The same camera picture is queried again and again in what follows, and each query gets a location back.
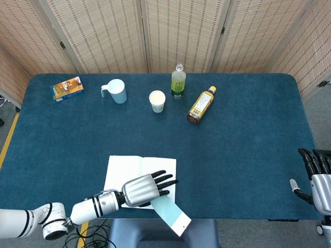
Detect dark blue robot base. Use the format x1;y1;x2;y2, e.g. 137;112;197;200
108;219;219;248

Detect white notebook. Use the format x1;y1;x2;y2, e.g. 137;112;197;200
103;155;177;210

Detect dark blue table cloth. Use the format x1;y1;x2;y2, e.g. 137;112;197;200
0;73;323;220

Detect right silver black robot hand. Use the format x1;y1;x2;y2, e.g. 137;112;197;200
289;148;331;215

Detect amber bottle with yellow cap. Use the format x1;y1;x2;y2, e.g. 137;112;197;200
186;86;217;125

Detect short woven screen panel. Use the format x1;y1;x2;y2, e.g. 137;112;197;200
0;46;31;105

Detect black floor cables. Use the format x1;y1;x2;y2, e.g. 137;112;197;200
63;219;112;248

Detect woven folding screen panel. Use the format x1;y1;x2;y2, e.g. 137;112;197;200
33;0;149;74
210;0;320;74
268;0;331;101
141;0;231;74
0;0;78;77

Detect light blue plastic mug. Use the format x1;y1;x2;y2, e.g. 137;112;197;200
100;79;128;104

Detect light blue bookmark with tassel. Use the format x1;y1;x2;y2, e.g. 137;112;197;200
151;195;192;237

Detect white paper cup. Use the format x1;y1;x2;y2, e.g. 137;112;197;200
148;90;166;113

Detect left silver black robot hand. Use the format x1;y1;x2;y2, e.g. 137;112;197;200
121;169;179;208

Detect orange and blue snack box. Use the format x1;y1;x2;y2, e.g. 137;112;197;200
50;76;86;103

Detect green tea plastic bottle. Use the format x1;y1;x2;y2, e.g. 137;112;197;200
170;64;187;100

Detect yellow floor tape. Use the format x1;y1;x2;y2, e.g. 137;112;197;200
0;112;90;248

